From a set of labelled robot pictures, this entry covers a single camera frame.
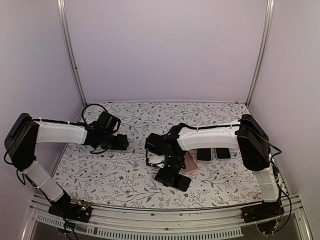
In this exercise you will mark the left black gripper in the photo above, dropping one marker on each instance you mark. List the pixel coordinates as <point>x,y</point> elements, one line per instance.
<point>122,144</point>

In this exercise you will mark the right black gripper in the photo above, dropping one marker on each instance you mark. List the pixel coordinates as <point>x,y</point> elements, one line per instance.
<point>169,177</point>

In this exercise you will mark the pink phone case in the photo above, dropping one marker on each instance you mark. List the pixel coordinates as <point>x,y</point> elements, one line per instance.
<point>190,164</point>

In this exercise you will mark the black phone teal edge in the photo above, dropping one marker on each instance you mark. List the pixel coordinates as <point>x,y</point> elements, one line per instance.
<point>203,154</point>

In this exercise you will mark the lilac phone case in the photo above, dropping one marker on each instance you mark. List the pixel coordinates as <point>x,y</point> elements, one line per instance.
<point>223,159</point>

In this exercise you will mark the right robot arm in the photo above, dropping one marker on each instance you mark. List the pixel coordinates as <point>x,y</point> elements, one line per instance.
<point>244,135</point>

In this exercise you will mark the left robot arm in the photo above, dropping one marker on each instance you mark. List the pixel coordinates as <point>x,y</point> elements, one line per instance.
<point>28,132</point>

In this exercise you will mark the floral patterned table mat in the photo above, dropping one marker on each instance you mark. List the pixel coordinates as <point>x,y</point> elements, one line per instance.
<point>123,179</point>

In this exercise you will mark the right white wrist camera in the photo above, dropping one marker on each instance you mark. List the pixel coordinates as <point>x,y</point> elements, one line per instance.
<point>155,161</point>

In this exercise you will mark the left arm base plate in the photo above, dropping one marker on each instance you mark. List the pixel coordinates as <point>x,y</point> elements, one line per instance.
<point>80,211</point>

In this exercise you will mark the front aluminium rail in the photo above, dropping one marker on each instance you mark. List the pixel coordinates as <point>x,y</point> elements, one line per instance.
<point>165,220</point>

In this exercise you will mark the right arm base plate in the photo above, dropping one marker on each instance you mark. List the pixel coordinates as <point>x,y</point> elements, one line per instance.
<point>261,211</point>

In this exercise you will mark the left aluminium frame post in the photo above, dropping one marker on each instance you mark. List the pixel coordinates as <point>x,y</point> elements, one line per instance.
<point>61,7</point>

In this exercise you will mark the aluminium frame post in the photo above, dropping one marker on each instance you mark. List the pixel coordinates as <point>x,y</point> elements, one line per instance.
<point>261,52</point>
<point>61,7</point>

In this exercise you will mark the right aluminium frame post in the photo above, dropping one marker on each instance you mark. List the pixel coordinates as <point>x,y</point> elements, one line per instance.
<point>261,52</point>

